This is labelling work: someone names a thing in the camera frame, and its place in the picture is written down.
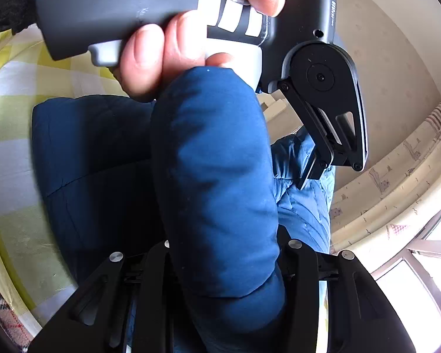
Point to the yellow checkered bed sheet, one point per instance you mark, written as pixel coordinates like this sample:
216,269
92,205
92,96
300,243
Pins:
33,278

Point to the blue quilted down jacket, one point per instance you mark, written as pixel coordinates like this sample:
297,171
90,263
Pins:
194,168

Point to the person's left hand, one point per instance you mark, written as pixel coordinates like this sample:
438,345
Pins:
153,57

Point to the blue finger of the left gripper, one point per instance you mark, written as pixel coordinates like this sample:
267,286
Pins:
311,166

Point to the window with dark frame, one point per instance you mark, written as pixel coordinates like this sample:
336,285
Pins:
411,281

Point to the patterned beige curtain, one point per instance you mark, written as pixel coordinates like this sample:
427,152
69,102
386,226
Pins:
393,186

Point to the white wooden headboard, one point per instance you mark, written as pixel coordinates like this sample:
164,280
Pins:
272,104

